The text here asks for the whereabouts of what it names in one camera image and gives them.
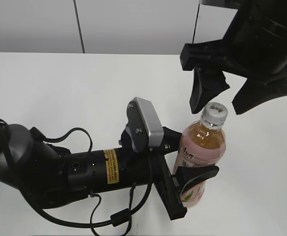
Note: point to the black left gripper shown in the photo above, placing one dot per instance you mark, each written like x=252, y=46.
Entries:
x=149, y=166

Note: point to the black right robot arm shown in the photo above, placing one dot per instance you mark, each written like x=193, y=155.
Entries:
x=254, y=47

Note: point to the white bottle cap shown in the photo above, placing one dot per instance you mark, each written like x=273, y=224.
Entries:
x=215, y=113

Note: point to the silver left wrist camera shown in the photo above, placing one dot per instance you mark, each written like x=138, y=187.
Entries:
x=143, y=126

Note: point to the pink oolong tea bottle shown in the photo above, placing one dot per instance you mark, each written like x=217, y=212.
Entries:
x=200, y=146

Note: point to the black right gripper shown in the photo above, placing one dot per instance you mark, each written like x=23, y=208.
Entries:
x=209, y=59

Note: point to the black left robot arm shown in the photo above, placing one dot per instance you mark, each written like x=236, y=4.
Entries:
x=50, y=176

